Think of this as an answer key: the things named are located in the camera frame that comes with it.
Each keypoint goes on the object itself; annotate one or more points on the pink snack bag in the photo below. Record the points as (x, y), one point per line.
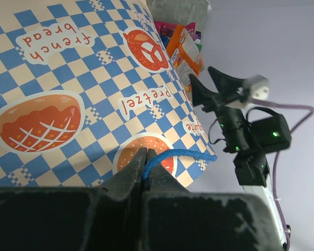
(167, 29)

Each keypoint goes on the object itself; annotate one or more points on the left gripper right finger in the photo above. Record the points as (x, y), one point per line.
(176, 219)

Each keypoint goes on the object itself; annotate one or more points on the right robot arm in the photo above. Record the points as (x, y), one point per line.
(251, 167)

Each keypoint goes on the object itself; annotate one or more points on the orange snack packet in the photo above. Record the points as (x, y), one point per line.
(184, 54)

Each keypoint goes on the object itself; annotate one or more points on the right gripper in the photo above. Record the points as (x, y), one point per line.
(232, 122)

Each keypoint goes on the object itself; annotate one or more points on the checkered paper bag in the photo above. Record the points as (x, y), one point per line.
(83, 86)

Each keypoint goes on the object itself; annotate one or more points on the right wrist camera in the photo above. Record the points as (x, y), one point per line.
(256, 87)

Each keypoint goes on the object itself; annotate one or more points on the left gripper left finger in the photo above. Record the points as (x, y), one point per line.
(105, 217)

